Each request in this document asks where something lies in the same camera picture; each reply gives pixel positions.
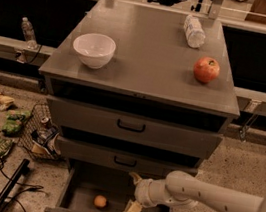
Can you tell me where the blue snack bag in basket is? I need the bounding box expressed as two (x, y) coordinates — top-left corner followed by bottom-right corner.
(31, 126), (60, 156)

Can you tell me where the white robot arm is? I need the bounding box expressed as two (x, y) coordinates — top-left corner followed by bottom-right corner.
(123, 170), (266, 212)

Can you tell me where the small orange fruit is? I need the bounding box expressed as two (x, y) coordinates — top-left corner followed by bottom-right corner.
(93, 195), (108, 209)

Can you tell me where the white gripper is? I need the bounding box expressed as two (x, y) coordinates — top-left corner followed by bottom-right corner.
(123, 172), (168, 212)

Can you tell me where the green chip bag upper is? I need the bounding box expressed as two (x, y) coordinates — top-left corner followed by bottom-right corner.
(1, 110), (31, 136)

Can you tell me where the grey middle drawer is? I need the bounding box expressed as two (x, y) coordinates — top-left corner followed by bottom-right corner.
(55, 136), (198, 178)

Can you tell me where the black bar on floor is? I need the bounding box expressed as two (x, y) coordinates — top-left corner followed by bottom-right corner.
(0, 159), (29, 207)

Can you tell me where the white bowl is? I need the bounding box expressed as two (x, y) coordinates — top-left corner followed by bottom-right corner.
(72, 33), (117, 69)

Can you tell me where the soda can in basket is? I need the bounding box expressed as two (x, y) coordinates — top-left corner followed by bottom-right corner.
(40, 117), (51, 128)

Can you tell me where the grey open bottom drawer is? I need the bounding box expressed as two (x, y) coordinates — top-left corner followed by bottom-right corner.
(45, 161), (170, 212)

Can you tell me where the standing clear water bottle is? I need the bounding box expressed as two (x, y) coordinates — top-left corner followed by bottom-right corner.
(21, 17), (38, 50)

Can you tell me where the red apple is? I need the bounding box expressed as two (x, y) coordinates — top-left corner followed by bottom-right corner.
(193, 56), (220, 84)

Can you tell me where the wire mesh basket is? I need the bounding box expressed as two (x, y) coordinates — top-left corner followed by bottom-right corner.
(18, 103), (61, 161)

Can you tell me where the lying clear water bottle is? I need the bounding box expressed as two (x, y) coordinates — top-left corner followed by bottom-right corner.
(183, 15), (206, 49)

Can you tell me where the grey top drawer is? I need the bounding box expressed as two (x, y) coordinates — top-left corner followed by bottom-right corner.
(47, 95), (222, 159)

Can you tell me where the grey drawer cabinet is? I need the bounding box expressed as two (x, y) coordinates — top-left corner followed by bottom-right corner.
(14, 0), (256, 212)

